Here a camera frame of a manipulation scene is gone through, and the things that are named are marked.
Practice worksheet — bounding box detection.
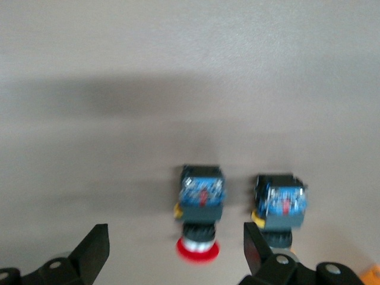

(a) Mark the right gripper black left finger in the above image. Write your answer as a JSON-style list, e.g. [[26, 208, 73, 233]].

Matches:
[[0, 223, 111, 285]]

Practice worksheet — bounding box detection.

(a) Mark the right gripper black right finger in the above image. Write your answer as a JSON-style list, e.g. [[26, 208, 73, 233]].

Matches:
[[243, 221, 368, 285]]

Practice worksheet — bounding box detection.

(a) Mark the red push button switch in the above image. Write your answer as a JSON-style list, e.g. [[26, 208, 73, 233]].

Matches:
[[173, 164, 229, 265]]

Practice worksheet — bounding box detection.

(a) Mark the brown table cover mat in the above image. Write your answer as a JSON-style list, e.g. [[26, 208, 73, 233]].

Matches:
[[0, 0, 380, 285]]

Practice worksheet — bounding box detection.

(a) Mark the yellow push button switch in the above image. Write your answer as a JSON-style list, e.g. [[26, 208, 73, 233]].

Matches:
[[250, 173, 310, 257]]

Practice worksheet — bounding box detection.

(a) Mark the orange button enclosure box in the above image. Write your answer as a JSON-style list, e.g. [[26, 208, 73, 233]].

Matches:
[[358, 265, 380, 285]]

